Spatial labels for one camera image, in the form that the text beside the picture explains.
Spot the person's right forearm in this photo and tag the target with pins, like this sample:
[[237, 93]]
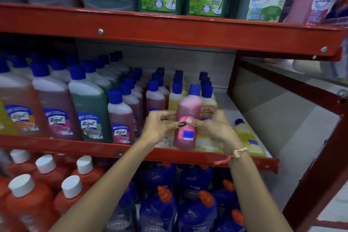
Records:
[[252, 193]]

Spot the pink blue-capped cleaner bottle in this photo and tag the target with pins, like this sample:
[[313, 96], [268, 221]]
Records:
[[187, 109]]

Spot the person's left thumb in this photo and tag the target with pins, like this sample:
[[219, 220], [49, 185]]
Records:
[[175, 125]]

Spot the red metal shelf rack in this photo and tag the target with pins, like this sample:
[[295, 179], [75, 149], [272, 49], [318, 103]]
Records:
[[190, 31]]

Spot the person's right thumb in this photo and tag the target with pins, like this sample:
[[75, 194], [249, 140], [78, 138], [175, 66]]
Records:
[[196, 123]]

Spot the person's right hand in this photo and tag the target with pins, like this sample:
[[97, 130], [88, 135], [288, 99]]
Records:
[[214, 131]]

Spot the group of blue orange-capped bottles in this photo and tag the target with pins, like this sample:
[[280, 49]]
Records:
[[160, 212]]

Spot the yellow lying cleaner bottle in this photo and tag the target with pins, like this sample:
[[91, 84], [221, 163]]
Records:
[[248, 139]]

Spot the blurred pale containers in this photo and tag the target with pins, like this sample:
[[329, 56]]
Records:
[[318, 67]]

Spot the person's left hand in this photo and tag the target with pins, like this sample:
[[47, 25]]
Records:
[[156, 127]]

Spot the dark purple packet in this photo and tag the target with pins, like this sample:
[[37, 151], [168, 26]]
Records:
[[339, 9]]

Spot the person's left forearm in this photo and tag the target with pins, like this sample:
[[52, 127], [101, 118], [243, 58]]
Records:
[[108, 188]]

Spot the rows of blue-capped cleaner bottles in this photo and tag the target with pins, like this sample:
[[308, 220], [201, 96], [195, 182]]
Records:
[[89, 104]]

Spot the group of orange white-capped bottles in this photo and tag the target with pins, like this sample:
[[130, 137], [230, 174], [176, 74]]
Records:
[[30, 202]]

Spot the pink thread wristband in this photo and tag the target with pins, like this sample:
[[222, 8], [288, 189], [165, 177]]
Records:
[[236, 154]]

